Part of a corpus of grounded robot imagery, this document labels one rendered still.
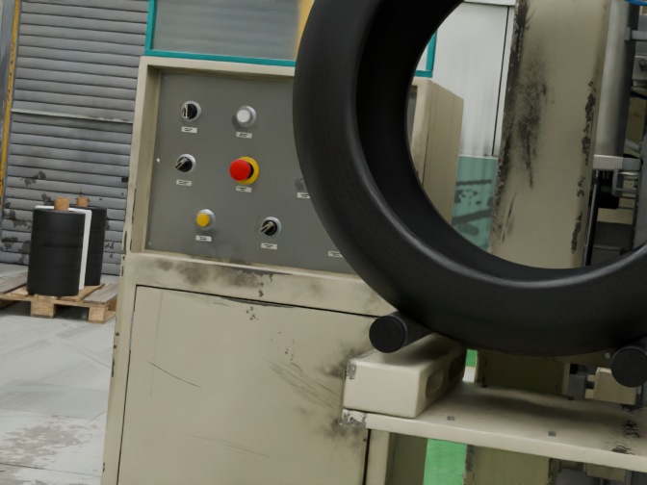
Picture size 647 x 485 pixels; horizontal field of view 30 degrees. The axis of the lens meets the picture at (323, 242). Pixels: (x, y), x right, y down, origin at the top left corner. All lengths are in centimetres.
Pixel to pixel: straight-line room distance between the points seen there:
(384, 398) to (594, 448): 25
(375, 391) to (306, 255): 81
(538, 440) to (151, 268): 106
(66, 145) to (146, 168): 900
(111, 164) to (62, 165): 46
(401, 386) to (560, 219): 45
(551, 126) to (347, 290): 57
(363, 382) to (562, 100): 55
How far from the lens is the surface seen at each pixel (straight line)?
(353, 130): 141
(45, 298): 797
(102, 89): 1124
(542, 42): 178
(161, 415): 229
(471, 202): 1067
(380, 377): 143
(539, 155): 176
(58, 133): 1135
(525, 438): 141
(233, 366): 222
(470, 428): 142
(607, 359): 174
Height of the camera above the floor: 107
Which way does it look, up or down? 3 degrees down
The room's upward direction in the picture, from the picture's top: 6 degrees clockwise
